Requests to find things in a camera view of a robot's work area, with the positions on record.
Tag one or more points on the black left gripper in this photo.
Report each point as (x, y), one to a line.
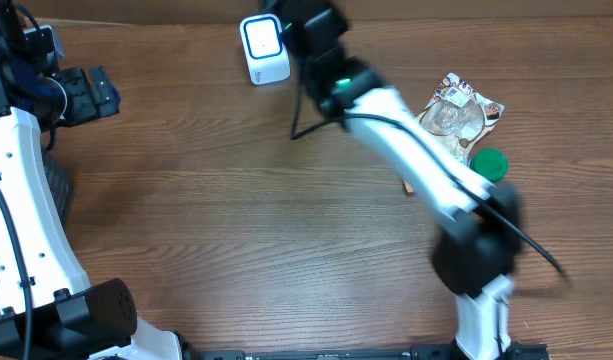
(89, 106)

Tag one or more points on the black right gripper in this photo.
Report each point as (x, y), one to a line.
(339, 24)

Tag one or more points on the beige snack pouch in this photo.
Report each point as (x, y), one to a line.
(458, 116)

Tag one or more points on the green lid jar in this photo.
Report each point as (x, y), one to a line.
(491, 164)

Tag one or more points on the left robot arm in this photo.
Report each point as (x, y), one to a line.
(49, 308)

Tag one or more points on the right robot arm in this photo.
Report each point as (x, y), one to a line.
(478, 239)

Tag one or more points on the white barcode scanner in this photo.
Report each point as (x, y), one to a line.
(266, 57)

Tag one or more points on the brown cardboard backdrop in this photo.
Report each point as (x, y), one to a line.
(227, 11)

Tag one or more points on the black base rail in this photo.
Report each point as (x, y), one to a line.
(415, 352)

